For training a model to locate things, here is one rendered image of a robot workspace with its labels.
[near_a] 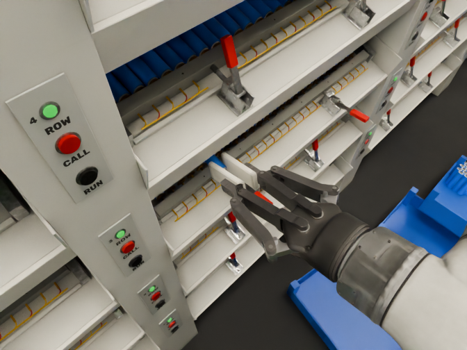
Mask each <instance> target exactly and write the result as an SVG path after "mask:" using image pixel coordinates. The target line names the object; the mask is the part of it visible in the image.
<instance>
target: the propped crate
mask: <svg viewBox="0 0 467 350"><path fill-rule="evenodd" d="M466 160H467V157H465V156H464V155H462V156H461V157H460V159H458V161H457V162H456V163H455V164H454V165H453V166H452V167H451V168H450V170H449V171H448V172H447V173H446V175H445V176H444V177H443V178H442V179H441V180H440V181H439V183H438V184H437V185H436V186H435V188H434V189H433V190H432V191H431V192H430V193H429V195H428V196H427V197H426V198H425V200H424V201H423V202H422V203H421V205H420V206H419V207H418V209H420V210H421V211H423V212H424V213H425V214H427V215H429V216H430V217H431V218H433V219H435V220H436V221H437V222H439V223H440V224H442V225H443V226H444V227H446V228H448V229H449V230H451V231H452V232H453V233H455V234H457V235H458V236H459V237H461V235H462V234H463V232H464V229H465V227H466V225H467V195H464V194H463V195H459V194H458V193H457V192H458V191H457V192H454V191H453V190H452V188H448V187H447V186H446V185H447V184H446V183H445V181H446V180H447V179H448V177H449V176H450V175H451V174H452V173H453V171H454V170H455V169H456V168H457V167H458V166H459V164H462V163H464V162H466Z"/></svg>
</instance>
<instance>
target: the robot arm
mask: <svg viewBox="0 0 467 350"><path fill-rule="evenodd" d="M221 156H222V161H223V163H224V164H225V165H226V166H227V168H226V170H225V169H223V168H221V167H220V166H219V165H217V164H215V163H214V162H212V161H211V162H210V163H209V164H208V166H209V169H210V172H211V176H212V178H214V179H215V180H216V181H218V182H219V183H220V184H221V187H222V190H223V192H225V193H227V194H228V195H229V196H230V197H232V198H231V199H230V204H231V210H232V213H233V215H234V216H235V217H236V219H237V220H238V221H239V222H240V223H241V224H242V225H243V226H244V227H245V228H246V229H247V231H248V232H249V233H250V234H251V235H252V236H253V238H254V239H255V240H256V241H257V242H258V243H259V244H260V245H261V246H262V247H263V249H264V251H265V254H266V257H267V259H268V262H269V263H275V262H277V257H280V256H284V255H287V254H290V255H292V256H295V257H298V258H302V259H304V260H305V261H307V262H308V264H310V266H312V267H313V268H314V269H316V270H317V271H319V272H320V273H321V274H322V275H324V276H325V277H327V278H328V279H329V280H330V281H332V282H333V283H335V282H337V284H336V291H337V293H338V294H339V295H340V296H341V297H343V298H344V300H346V301H347V302H349V303H350V304H352V305H353V306H354V307H355V308H356V309H358V310H359V311H361V312H362V313H363V314H364V315H365V316H367V317H368V318H370V320H371V321H372V322H373V323H374V324H377V325H379V326H380V327H381V328H382V329H384V330H385V331H386V332H387V333H388V334H389V335H390V336H391V337H392V338H393V339H394V340H395V341H396V342H397V343H398V345H399V346H400V348H401V349H402V350H467V225H466V227H465V229H464V232H463V234H462V235H461V237H460V238H459V240H458V242H457V243H456V244H455V245H454V246H453V248H451V250H449V251H448V252H447V253H445V254H444V255H443V256H442V257H441V258H438V257H436V256H435V255H433V254H431V253H429V252H427V251H426V250H425V249H424V248H422V247H418V246H417V245H415V244H413V243H412V242H410V241H408V240H406V239H404V238H403V237H401V236H399V235H398V234H396V233H394V232H393V231H391V230H389V229H387V228H386V227H383V226H379V227H377V228H374V229H373V230H372V228H371V226H369V225H368V224H366V223H365V222H363V221H361V220H360V219H358V218H356V217H355V216H353V215H351V214H349V213H348V212H342V211H341V209H340V208H339V207H338V206H337V205H336V204H337V203H338V196H339V187H338V186H337V185H328V184H322V183H319V182H317V181H314V180H311V179H309V178H307V177H304V176H301V175H299V174H296V173H294V172H291V171H289V170H287V169H284V168H282V167H279V166H276V165H273V166H271V168H270V170H268V171H263V170H260V169H258V168H256V167H255V166H253V165H251V164H250V163H248V162H246V163H245V164H242V163H241V162H239V161H237V160H236V159H235V158H233V157H231V156H230V155H229V154H227V153H225V152H224V153H222V154H221ZM228 171H229V172H231V173H229V172H228ZM245 183H246V184H248V185H249V186H250V187H252V188H253V189H255V190H256V189H257V188H258V187H259V185H260V190H261V188H262V190H265V191H266V192H267V193H268V194H269V195H271V196H272V197H274V198H275V199H276V200H277V201H278V202H280V203H281V204H282V205H284V206H285V207H287V209H289V210H290V212H289V211H288V210H286V209H284V208H278V207H276V206H274V205H273V204H271V203H269V202H268V201H266V200H264V199H262V198H261V197H259V196H257V195H255V194H254V193H252V192H250V191H249V190H246V188H245ZM258 184H259V185H258ZM262 190H261V191H262ZM296 193H297V194H296ZM305 197H307V198H309V199H312V200H314V201H317V202H311V201H309V200H308V199H307V198H305ZM250 211H251V212H250ZM252 213H254V214H255V215H258V216H259V217H260V218H262V219H264V220H265V221H267V222H269V223H270V224H272V225H273V226H275V227H276V228H277V230H278V231H280V232H282V233H283V234H284V237H285V241H286V243H283V242H281V241H280V239H278V238H277V237H272V235H271V233H270V232H269V230H268V229H267V228H266V227H265V226H264V225H262V223H261V222H260V221H259V220H258V219H257V218H256V217H255V216H254V215H253V214H252Z"/></svg>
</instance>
